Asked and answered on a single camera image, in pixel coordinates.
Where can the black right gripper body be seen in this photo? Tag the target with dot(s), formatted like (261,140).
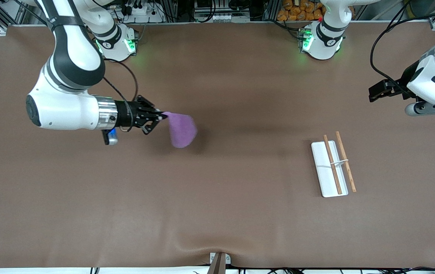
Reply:
(126,114)

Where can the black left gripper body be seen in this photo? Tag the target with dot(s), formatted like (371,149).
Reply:
(402,83)

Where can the purple towel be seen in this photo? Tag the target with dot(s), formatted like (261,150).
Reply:
(182,131)

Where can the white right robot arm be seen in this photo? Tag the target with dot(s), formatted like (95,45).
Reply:
(69,110)

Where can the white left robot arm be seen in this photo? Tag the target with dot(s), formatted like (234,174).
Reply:
(329,34)

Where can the white rack with wooden rods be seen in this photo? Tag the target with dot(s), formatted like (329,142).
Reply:
(325,171)

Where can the white power strip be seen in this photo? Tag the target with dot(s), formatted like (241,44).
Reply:
(139,10)

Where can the orange objects pile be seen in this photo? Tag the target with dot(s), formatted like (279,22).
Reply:
(297,9)

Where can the brown table mat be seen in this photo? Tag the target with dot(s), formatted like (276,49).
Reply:
(240,209)

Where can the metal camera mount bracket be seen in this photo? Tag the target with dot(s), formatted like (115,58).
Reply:
(219,262)

